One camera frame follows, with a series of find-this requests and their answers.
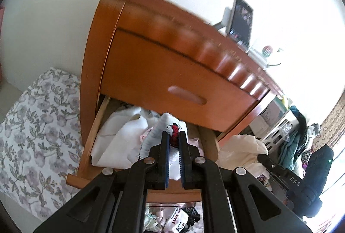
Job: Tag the wooden drawer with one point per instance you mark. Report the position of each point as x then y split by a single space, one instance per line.
174 193
143 73

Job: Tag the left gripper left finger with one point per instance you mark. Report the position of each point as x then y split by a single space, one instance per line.
115 202

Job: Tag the grey floral blanket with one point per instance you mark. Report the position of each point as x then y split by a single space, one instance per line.
41 143

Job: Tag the smartphone on stand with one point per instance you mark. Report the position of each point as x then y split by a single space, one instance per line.
237 22

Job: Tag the dark green jacket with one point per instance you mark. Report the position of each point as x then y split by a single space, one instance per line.
290 150

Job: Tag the white hello kitty sock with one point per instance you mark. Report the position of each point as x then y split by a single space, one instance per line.
170 126

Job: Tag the white folded garment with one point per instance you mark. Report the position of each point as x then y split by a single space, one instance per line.
118 141

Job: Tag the mint green lace garment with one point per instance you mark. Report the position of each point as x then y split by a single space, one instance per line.
151 223

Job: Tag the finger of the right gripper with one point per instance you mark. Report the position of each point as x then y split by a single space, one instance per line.
286 178

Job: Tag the wooden nightstand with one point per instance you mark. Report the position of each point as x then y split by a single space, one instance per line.
166 24

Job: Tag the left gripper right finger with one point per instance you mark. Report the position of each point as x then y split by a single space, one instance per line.
233 200

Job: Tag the cream lace garment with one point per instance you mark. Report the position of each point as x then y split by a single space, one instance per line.
242 151

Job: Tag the white lattice shelf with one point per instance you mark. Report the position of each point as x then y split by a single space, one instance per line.
274 124

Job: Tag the black lace garment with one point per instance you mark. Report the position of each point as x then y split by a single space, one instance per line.
193 216

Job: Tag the patterned curtain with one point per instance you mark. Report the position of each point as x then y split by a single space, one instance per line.
333 126

